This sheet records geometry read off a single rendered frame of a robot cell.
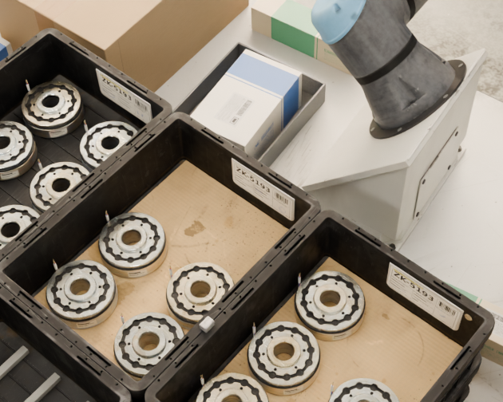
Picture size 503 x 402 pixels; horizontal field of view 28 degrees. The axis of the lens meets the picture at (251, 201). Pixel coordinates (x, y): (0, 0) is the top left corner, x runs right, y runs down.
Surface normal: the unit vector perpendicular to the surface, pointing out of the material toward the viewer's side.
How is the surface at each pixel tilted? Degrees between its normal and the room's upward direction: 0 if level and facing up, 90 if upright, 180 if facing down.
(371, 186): 90
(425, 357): 0
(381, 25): 45
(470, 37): 0
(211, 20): 90
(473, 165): 0
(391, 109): 69
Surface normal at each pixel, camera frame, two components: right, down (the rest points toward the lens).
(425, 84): 0.11, -0.09
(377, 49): 0.04, 0.36
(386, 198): -0.54, 0.69
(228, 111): -0.03, -0.58
